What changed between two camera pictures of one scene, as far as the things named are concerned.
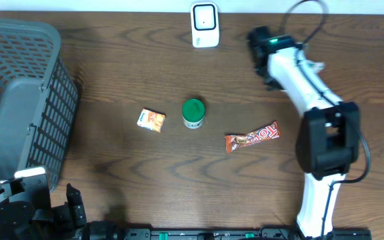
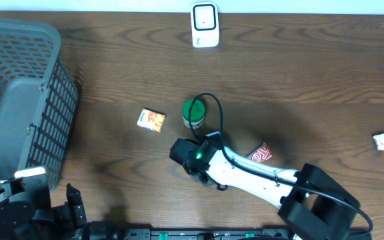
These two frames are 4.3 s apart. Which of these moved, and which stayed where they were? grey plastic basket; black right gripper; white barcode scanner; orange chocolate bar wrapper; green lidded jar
Moved: orange chocolate bar wrapper; black right gripper
Stayed: grey plastic basket; white barcode scanner; green lidded jar
